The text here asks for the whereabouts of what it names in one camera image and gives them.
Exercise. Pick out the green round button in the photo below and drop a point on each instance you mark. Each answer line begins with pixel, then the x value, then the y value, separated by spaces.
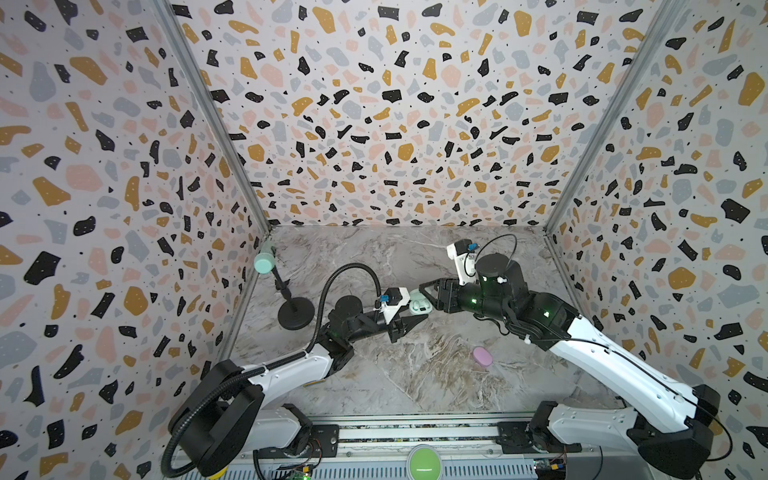
pixel 424 463

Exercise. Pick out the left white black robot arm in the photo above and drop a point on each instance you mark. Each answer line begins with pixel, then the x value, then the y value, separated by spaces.
pixel 237 408

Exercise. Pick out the pink earbud charging case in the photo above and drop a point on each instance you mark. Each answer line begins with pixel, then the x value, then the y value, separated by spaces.
pixel 482 356

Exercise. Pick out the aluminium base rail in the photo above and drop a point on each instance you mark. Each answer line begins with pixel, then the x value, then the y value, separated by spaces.
pixel 471 446

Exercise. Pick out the mint green microphone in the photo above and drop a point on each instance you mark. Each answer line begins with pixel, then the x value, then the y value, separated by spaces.
pixel 265 261

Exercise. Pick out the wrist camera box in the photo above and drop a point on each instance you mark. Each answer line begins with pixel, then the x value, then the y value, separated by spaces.
pixel 463 253
pixel 391 301

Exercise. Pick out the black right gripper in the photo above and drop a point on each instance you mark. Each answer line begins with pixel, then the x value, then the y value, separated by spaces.
pixel 454 294

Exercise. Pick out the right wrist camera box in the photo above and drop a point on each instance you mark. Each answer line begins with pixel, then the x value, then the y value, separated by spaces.
pixel 463 253

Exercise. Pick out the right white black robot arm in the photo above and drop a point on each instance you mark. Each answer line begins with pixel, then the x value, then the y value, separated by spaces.
pixel 665 422

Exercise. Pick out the black microphone stand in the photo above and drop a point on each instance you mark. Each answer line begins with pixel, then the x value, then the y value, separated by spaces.
pixel 296 312

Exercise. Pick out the mint green earbud case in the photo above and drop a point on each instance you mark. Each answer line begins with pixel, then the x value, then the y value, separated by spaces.
pixel 419 304

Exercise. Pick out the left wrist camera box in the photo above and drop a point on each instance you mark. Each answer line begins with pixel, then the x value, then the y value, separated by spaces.
pixel 391 301

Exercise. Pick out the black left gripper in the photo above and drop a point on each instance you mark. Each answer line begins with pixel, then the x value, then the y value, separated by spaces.
pixel 409 324

